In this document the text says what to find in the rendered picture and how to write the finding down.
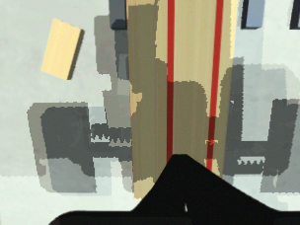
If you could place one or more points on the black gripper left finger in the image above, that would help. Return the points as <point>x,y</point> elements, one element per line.
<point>164,204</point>

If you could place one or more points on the pale yellow rectangular block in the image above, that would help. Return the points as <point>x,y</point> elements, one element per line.
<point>62,50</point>

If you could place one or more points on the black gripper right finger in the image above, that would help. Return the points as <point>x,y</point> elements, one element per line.
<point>212,201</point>

